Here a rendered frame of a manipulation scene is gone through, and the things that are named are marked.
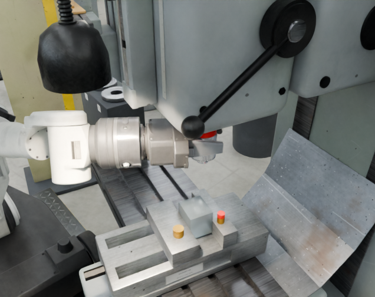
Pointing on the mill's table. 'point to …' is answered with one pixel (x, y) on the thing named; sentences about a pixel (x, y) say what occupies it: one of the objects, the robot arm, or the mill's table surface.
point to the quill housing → (214, 61)
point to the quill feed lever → (274, 31)
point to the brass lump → (178, 231)
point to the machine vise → (146, 271)
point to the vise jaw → (161, 223)
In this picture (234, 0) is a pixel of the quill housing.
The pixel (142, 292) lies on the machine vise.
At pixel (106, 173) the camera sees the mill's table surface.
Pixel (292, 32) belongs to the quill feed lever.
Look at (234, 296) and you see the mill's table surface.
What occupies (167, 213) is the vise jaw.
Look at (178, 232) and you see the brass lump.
